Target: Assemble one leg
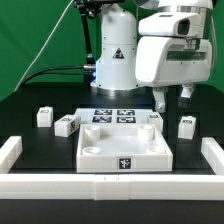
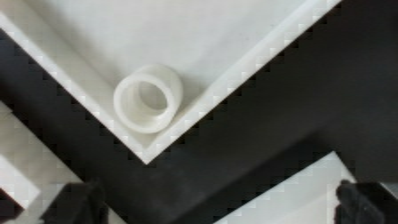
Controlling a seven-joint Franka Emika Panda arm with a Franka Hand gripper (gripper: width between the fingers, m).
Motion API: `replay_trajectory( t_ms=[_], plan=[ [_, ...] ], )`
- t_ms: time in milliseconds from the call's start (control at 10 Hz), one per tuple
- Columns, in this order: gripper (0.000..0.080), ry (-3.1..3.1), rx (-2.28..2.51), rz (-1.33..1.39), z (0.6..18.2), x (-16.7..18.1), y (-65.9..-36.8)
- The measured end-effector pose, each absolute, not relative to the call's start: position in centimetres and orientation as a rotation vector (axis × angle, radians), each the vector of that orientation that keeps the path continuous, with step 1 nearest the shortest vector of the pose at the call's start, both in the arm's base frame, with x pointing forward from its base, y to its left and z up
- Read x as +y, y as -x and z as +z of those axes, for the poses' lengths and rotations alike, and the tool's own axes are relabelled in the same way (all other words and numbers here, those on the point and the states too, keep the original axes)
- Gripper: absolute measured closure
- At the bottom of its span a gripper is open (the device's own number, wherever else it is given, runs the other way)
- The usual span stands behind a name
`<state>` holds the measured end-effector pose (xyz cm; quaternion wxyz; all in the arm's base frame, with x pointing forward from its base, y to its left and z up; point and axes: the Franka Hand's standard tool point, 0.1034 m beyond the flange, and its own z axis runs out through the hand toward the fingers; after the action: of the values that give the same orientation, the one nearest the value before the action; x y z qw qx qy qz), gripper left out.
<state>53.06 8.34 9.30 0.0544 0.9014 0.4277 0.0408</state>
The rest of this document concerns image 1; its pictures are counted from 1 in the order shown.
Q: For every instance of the white U-shaped fence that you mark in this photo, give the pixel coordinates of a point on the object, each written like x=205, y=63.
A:
x=102, y=187

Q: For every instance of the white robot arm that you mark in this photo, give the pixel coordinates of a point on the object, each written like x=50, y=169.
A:
x=115, y=69

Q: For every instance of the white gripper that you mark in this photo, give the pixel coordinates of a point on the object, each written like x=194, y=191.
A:
x=171, y=52

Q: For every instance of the white marker base plate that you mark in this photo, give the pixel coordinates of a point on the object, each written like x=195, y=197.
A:
x=129, y=116

